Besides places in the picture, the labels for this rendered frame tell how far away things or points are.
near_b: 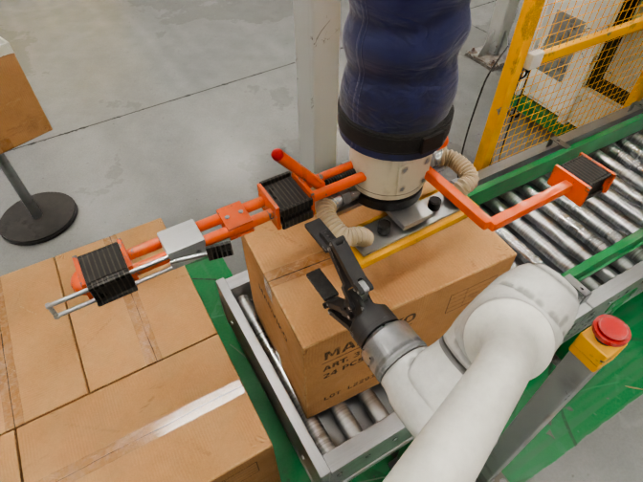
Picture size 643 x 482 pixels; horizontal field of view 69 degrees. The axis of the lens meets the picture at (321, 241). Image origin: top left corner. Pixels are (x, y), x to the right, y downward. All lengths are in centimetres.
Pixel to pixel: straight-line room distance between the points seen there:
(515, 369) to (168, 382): 116
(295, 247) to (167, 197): 174
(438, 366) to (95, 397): 113
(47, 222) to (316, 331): 212
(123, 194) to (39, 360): 147
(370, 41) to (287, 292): 59
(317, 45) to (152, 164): 150
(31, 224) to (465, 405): 271
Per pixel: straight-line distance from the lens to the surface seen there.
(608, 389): 235
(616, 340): 110
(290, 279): 113
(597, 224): 211
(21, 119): 239
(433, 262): 120
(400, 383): 68
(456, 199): 96
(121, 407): 152
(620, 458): 224
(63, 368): 166
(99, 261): 88
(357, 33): 82
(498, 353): 51
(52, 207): 301
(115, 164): 321
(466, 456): 44
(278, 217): 89
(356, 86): 86
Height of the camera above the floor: 185
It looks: 48 degrees down
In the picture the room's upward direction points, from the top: straight up
